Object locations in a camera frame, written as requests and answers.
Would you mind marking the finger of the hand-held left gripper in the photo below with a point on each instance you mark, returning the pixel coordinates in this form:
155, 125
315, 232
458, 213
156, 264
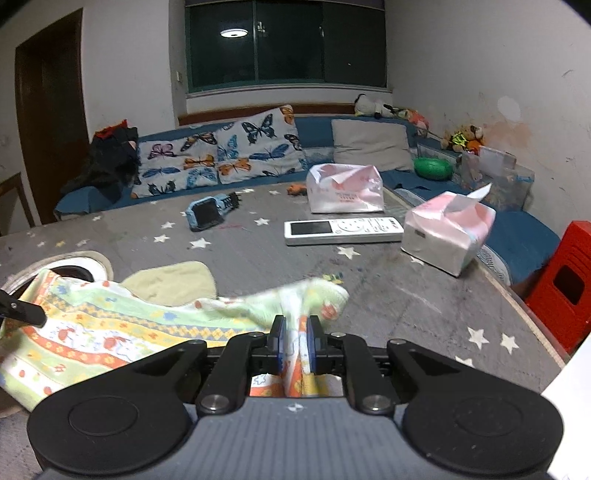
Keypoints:
23, 310

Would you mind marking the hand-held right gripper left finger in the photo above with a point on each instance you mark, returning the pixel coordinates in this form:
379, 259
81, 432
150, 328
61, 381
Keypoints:
278, 344

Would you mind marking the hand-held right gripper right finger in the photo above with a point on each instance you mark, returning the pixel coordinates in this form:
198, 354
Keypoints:
314, 344

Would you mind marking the green patterned children's pants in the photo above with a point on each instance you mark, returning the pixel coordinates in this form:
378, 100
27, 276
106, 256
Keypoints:
115, 323

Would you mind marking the black clothes pile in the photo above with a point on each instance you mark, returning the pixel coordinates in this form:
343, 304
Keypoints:
106, 161

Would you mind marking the white remote control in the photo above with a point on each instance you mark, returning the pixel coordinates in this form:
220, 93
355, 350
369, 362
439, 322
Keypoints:
341, 229

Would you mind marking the blue smartwatch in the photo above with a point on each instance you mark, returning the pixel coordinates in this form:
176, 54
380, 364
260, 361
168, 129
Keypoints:
205, 214

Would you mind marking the small orange toy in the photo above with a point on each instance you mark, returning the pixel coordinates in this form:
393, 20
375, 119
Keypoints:
297, 189

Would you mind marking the pink tissue pack in bag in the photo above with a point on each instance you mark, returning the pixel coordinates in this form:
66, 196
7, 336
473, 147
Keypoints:
344, 189

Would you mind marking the pink white tissue pack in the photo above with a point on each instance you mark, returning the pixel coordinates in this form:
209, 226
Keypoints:
443, 235

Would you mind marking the dark wooden door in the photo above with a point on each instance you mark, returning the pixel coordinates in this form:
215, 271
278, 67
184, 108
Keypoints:
51, 115

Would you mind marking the butterfly print pillow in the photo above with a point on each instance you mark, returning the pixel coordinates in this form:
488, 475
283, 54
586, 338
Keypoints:
258, 143
175, 166

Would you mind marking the grey pillow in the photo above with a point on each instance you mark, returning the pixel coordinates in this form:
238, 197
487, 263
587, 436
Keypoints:
369, 143

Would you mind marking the green round toy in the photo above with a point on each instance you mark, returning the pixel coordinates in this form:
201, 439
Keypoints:
433, 168

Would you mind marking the blue sofa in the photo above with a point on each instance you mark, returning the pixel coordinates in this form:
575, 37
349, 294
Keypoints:
521, 235

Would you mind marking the orange white plush toy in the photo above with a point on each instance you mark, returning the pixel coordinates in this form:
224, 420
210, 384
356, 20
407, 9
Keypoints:
413, 120

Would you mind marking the clear plastic storage box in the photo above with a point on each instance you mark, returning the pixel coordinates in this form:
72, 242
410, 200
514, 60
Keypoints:
503, 180

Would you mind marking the brown yellow plush toy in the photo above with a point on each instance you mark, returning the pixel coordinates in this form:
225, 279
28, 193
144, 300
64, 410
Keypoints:
464, 138

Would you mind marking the red plastic stool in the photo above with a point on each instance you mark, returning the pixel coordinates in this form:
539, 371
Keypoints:
563, 286

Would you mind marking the white paper sheet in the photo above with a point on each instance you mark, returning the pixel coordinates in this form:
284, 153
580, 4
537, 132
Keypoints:
572, 415

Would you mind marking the dark window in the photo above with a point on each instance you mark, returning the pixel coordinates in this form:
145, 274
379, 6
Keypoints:
286, 41

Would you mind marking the brown wooden frame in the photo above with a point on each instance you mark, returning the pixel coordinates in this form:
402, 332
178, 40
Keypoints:
18, 203

